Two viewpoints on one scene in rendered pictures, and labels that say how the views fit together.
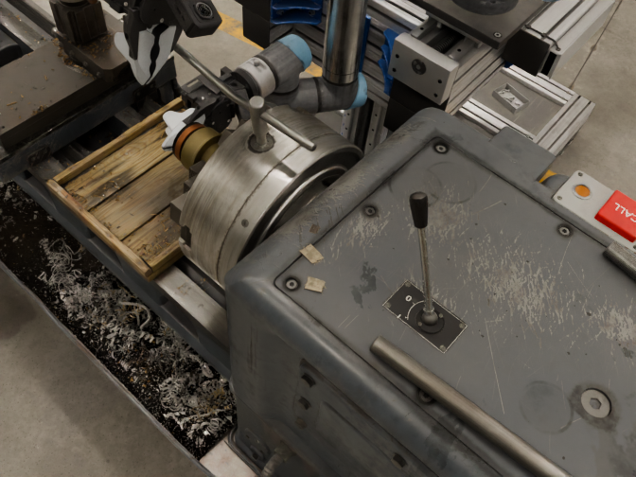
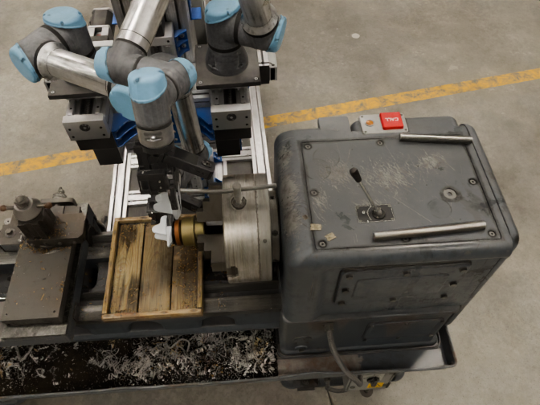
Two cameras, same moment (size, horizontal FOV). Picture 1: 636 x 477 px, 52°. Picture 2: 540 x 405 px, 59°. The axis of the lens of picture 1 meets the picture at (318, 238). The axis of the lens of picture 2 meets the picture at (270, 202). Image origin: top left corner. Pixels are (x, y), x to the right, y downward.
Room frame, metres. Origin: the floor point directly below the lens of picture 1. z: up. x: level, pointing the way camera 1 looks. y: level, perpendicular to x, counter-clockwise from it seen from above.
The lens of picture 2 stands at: (0.03, 0.50, 2.28)
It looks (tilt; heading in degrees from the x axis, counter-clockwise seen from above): 55 degrees down; 321
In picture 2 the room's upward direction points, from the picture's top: straight up
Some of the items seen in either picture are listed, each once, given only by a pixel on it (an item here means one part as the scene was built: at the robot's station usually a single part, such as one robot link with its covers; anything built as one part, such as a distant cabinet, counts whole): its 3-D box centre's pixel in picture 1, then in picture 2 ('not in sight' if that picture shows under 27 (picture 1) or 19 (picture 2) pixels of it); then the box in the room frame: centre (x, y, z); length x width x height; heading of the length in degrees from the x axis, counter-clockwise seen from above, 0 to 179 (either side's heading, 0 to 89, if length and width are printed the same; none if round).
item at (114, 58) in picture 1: (95, 47); (53, 231); (1.06, 0.52, 0.99); 0.20 x 0.10 x 0.05; 55
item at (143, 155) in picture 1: (167, 180); (156, 264); (0.82, 0.32, 0.89); 0.36 x 0.30 x 0.04; 145
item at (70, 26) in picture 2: not in sight; (67, 31); (1.47, 0.16, 1.33); 0.13 x 0.12 x 0.14; 110
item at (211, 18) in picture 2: not in sight; (225, 21); (1.19, -0.27, 1.33); 0.13 x 0.12 x 0.14; 30
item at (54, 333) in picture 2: (54, 82); (35, 269); (1.05, 0.63, 0.90); 0.47 x 0.30 x 0.06; 145
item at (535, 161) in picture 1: (514, 160); (333, 129); (0.67, -0.27, 1.24); 0.09 x 0.08 x 0.03; 55
